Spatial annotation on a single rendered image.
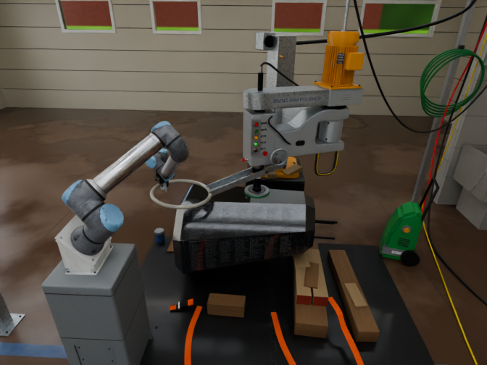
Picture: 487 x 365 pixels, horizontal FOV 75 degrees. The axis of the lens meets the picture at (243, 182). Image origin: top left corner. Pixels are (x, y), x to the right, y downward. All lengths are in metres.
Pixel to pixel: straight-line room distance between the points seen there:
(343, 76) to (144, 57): 6.86
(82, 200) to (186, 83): 7.10
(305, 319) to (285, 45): 2.29
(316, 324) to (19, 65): 9.56
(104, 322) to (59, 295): 0.30
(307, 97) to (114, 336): 2.08
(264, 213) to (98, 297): 1.34
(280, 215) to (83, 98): 7.93
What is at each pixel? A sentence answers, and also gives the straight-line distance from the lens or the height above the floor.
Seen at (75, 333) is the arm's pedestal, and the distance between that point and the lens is 2.35.
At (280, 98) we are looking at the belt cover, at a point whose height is 1.65.
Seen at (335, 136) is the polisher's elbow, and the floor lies 1.30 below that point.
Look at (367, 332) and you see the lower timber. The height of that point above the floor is 0.12.
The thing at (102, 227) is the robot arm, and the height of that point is 1.16.
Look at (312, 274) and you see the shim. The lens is 2.86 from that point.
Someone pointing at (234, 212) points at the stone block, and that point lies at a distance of 2.62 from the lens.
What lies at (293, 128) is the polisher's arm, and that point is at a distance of 2.63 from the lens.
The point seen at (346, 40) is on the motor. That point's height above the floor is 2.04.
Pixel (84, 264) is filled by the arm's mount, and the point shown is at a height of 0.92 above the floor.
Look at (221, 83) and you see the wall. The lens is 8.63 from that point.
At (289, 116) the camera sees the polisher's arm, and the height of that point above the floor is 1.38.
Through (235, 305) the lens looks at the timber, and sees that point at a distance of 2.73.
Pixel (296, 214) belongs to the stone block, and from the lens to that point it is 2.64.
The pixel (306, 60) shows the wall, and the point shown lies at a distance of 8.58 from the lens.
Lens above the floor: 2.15
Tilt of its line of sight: 27 degrees down
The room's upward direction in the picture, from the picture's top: 1 degrees clockwise
